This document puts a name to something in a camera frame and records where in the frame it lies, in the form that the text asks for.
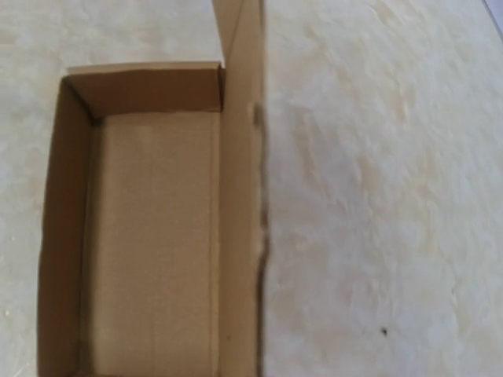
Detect brown cardboard box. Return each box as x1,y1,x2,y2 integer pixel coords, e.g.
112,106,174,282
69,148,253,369
37,1,268,376

